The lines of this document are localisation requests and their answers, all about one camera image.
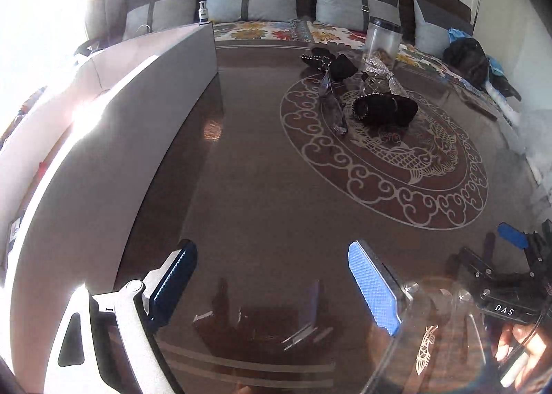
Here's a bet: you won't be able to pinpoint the person's right hand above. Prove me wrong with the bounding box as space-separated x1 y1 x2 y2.
493 319 551 393

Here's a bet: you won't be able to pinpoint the blue cloth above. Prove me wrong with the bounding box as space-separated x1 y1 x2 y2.
443 27 505 79

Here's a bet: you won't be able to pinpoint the far left grey pillow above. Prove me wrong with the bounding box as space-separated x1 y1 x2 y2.
122 0 198 40

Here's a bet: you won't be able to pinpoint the silver rhinestone bow clip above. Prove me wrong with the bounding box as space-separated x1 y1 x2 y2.
359 56 406 96

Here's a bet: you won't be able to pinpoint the clear plastic jar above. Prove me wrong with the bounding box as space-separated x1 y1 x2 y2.
365 16 402 70

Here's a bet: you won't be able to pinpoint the grey storage box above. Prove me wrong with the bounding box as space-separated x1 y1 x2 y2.
6 25 218 392

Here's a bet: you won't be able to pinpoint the far right grey pillow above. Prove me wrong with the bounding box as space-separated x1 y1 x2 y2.
413 0 473 58

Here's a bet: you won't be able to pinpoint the small white lotion bottle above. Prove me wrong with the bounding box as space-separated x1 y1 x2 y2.
198 0 209 25

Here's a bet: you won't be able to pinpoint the centre right grey pillow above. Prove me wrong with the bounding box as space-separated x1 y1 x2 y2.
315 0 401 33

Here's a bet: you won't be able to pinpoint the black and brown bag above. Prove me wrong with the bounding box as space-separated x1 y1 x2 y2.
443 38 522 101

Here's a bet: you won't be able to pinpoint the white fluffy blanket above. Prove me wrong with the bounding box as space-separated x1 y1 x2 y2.
485 81 551 202

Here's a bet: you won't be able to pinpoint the clear eyeglasses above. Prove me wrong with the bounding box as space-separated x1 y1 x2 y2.
318 68 348 137

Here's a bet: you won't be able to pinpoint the floral bed sheet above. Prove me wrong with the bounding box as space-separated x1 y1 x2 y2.
214 20 498 121

